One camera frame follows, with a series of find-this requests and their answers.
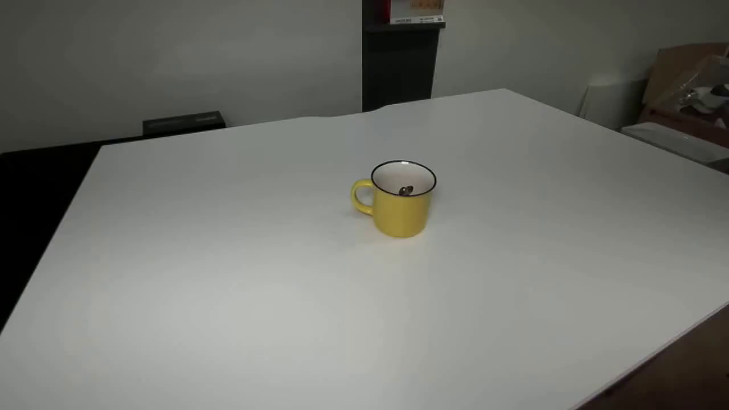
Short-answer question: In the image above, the white foam board stack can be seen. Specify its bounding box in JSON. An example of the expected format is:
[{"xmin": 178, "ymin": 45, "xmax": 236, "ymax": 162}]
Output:
[{"xmin": 623, "ymin": 122, "xmax": 729, "ymax": 163}]

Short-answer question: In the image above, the red and white poster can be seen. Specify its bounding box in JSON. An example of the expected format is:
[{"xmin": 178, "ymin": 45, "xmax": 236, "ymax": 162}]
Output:
[{"xmin": 387, "ymin": 0, "xmax": 445, "ymax": 24}]

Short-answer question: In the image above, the dark pillar with poster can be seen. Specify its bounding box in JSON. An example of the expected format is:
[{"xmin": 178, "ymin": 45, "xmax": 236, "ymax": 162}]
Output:
[{"xmin": 363, "ymin": 0, "xmax": 443, "ymax": 112}]

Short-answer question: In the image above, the black and silver pen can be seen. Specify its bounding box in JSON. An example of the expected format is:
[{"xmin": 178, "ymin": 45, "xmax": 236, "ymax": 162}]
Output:
[{"xmin": 399, "ymin": 184, "xmax": 414, "ymax": 195}]

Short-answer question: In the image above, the brown cardboard box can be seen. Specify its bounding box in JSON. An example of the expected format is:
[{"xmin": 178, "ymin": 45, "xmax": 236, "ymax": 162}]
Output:
[{"xmin": 641, "ymin": 43, "xmax": 729, "ymax": 147}]

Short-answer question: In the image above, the yellow enamel mug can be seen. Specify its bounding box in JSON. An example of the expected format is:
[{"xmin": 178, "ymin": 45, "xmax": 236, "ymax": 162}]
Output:
[{"xmin": 348, "ymin": 160, "xmax": 437, "ymax": 238}]

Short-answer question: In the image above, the black box behind table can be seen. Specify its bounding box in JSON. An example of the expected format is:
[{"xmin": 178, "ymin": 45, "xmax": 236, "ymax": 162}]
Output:
[{"xmin": 143, "ymin": 112, "xmax": 225, "ymax": 136}]

